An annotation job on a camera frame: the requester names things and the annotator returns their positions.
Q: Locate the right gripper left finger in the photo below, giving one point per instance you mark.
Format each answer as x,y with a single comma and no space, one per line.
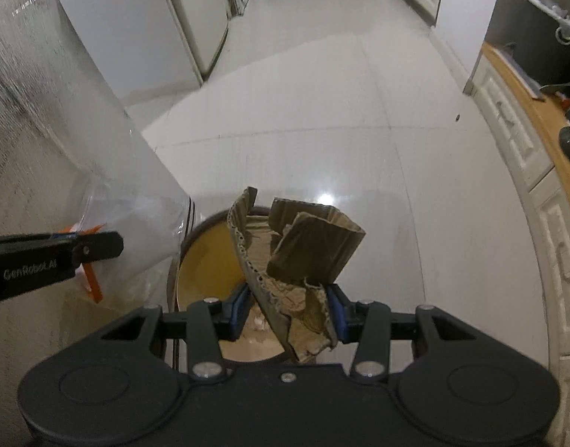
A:
210,321

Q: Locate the crumpled paper trash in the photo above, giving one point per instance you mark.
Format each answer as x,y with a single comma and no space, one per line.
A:
259,323

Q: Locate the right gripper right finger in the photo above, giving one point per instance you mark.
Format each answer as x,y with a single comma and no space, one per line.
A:
366,324

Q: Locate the white refrigerator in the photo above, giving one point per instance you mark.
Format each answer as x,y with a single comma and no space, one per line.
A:
205,25

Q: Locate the silver insulated panel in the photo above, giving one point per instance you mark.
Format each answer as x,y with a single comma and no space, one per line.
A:
66,140

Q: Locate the round brown trash bin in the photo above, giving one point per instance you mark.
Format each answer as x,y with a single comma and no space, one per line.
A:
210,269

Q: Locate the brown cardboard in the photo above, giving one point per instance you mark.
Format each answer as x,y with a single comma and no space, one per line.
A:
289,256

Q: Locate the white drawer cabinet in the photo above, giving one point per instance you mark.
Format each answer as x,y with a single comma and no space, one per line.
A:
548,214

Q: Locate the wooden countertop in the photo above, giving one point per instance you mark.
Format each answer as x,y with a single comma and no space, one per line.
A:
527,128

